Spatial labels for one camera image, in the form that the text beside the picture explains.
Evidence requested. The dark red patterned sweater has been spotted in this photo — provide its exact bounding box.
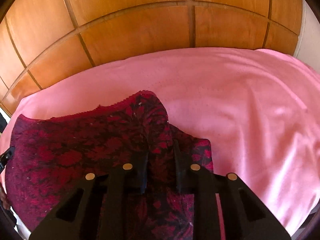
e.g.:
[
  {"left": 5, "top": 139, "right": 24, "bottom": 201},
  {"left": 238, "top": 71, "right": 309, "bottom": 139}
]
[{"left": 5, "top": 91, "right": 213, "bottom": 239}]

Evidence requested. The person left hand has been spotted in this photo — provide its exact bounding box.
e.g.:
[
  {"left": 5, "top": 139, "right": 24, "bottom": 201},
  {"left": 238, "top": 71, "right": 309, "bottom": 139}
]
[{"left": 0, "top": 184, "right": 10, "bottom": 210}]

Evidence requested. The pink bed sheet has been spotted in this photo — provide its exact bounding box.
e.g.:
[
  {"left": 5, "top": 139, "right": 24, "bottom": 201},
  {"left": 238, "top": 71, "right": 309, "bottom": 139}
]
[{"left": 1, "top": 48, "right": 319, "bottom": 235}]

